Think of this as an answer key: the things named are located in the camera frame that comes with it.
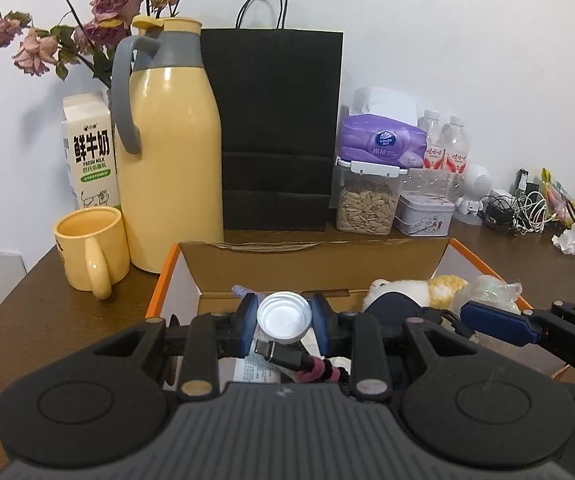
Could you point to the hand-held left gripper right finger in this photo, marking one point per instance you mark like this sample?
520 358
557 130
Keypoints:
320 322

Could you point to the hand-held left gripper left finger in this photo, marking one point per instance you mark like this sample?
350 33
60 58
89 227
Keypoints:
248 320

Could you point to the iridescent clear plastic cup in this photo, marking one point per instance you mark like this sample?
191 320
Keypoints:
492 290

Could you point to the white screw cap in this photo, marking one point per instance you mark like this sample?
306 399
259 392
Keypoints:
285 317

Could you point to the clear plastic bottle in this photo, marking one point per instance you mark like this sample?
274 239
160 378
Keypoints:
252 370

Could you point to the red cardboard box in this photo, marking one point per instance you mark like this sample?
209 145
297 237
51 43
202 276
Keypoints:
317 265

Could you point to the white yellow plush hamster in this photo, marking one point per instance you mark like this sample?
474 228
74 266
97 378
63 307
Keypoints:
437 287

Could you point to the navy blue zip case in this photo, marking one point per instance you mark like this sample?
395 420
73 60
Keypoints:
392 307

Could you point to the clear seed container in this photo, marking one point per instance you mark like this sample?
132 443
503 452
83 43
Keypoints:
367 210

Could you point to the printed tin box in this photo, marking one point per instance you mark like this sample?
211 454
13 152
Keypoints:
425 217

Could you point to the colourful snack packet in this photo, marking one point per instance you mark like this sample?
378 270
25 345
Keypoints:
557 197

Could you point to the small black charger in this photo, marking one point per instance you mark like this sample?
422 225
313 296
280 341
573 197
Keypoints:
521 180

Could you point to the white round robot toy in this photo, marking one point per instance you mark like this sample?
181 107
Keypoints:
477 177

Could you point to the yellow thermos jug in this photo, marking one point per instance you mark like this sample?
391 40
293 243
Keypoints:
172 185

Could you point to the yellow mug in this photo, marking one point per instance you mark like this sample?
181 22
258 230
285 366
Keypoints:
77 255

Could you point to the black paper bag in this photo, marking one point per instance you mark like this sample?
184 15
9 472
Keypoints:
277 135

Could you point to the purple tissue pack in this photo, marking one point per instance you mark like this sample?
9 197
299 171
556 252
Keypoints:
382 142

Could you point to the white green milk carton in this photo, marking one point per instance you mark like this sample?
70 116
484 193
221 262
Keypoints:
90 160

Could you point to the dried pink roses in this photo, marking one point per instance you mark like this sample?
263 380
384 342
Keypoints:
107 0

